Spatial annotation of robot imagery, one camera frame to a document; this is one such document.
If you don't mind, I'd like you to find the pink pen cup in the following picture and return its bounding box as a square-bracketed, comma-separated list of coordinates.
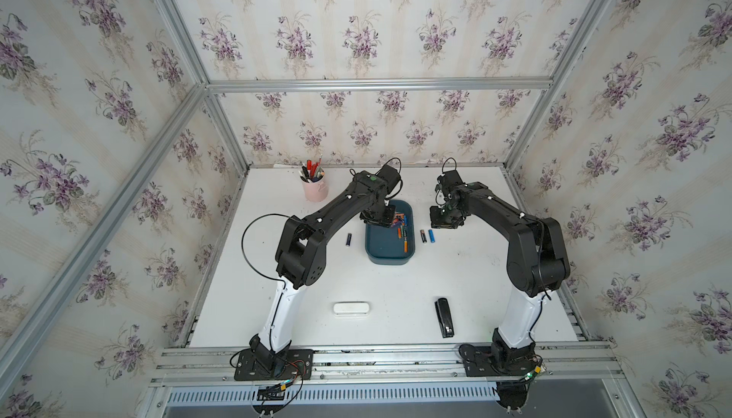
[302, 177, 329, 203]

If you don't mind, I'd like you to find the teal plastic storage box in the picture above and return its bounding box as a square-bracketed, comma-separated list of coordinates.
[365, 199, 416, 266]

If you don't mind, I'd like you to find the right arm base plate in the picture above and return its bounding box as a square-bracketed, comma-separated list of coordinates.
[457, 343, 543, 378]

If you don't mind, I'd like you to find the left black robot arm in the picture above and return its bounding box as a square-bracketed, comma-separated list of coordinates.
[250, 165, 403, 370]

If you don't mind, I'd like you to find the black stapler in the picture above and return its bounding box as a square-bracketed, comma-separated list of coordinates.
[435, 297, 455, 338]

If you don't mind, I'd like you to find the white eraser box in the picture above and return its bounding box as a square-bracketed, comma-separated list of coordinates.
[333, 301, 371, 317]

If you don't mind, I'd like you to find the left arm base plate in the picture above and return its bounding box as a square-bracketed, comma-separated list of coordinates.
[230, 349, 315, 381]

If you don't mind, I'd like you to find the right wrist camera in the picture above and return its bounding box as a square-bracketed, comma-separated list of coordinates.
[436, 170, 465, 199]

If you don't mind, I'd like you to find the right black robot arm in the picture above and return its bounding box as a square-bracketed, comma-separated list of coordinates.
[430, 172, 570, 360]

